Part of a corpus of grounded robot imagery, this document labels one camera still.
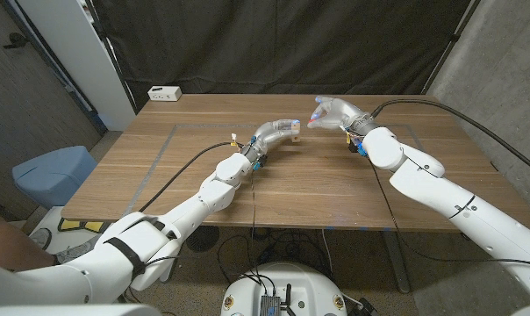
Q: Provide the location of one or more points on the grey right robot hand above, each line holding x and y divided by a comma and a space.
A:
339, 114

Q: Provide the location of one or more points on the small red-capped bottle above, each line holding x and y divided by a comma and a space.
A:
296, 133

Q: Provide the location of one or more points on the black backdrop cloth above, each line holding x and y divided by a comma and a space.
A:
269, 44

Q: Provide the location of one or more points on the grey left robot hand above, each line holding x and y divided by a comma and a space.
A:
269, 134

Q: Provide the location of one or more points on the yellow black hazard strip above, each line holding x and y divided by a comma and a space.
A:
83, 226

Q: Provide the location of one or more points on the person's bare leg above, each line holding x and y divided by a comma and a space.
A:
6, 246

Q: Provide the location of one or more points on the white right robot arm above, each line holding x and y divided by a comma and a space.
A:
445, 197

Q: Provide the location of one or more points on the black backdrop stand pole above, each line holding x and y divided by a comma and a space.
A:
114, 59
454, 37

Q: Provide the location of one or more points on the white power strip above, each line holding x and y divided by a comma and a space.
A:
164, 93

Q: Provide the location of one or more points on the grey electronics module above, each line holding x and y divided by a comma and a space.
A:
270, 306

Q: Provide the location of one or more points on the white table leg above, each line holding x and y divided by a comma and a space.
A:
396, 263

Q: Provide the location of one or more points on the white robot torso base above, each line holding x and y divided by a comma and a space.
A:
309, 285

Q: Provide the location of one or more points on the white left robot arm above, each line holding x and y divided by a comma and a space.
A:
203, 202

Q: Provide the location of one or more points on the blue padded bin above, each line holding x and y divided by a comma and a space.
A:
54, 175

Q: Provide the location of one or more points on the wooden table panel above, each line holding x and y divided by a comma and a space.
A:
161, 153

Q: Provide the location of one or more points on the white sneaker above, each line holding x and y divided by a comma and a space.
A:
39, 238

